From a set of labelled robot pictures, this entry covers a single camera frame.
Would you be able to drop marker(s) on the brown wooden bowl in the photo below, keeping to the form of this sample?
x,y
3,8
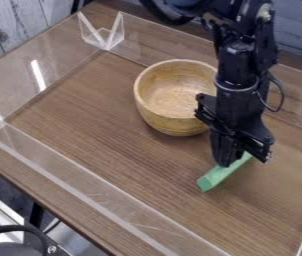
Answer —
x,y
165,91

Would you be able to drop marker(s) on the black table leg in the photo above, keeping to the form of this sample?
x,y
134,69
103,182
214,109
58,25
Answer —
x,y
37,215

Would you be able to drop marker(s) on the green rectangular block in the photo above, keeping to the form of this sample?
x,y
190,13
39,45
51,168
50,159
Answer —
x,y
218,174

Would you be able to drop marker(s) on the clear acrylic enclosure wall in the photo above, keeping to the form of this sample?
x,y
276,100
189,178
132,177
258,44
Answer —
x,y
117,179

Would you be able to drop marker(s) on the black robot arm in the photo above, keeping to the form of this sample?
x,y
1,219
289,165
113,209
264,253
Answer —
x,y
242,28

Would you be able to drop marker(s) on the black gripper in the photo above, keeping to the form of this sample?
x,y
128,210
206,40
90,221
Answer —
x,y
233,114

